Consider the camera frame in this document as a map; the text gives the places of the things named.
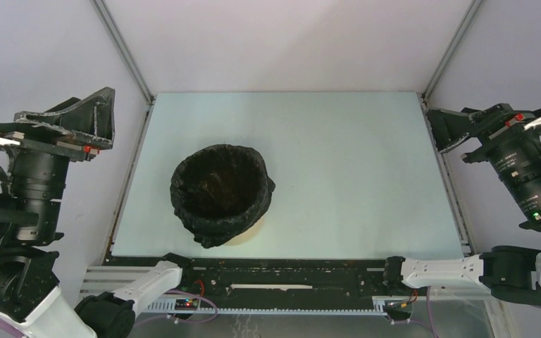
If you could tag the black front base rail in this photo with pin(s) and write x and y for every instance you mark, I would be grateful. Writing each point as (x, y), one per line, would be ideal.
(256, 284)

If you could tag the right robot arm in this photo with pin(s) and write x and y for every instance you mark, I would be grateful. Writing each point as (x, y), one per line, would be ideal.
(509, 273)

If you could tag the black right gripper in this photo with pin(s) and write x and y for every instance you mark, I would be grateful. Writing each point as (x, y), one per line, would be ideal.
(492, 125)

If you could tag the left aluminium frame post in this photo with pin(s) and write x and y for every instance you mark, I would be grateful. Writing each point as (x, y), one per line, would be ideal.
(116, 36)

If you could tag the aluminium frame post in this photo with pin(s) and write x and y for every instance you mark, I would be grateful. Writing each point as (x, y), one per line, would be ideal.
(464, 26)
(116, 36)

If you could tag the left controller circuit board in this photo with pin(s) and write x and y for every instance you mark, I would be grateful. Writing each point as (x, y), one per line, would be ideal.
(186, 304)

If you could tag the yellow plastic trash bin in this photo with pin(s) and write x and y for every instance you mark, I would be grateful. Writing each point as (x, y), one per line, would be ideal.
(247, 235)

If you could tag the right aluminium frame post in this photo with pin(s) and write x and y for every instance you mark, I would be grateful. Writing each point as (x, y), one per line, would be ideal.
(464, 26)

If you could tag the controller circuit board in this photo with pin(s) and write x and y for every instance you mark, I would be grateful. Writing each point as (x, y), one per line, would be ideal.
(399, 305)
(186, 304)

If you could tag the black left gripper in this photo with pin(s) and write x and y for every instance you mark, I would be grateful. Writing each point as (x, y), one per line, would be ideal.
(91, 121)

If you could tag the right controller circuit board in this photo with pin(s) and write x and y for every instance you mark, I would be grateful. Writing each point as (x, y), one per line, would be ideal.
(399, 305)

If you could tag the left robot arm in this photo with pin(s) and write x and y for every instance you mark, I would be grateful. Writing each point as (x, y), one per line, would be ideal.
(32, 185)

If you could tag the black plastic trash bag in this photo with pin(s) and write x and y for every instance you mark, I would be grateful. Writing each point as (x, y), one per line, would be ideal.
(221, 192)

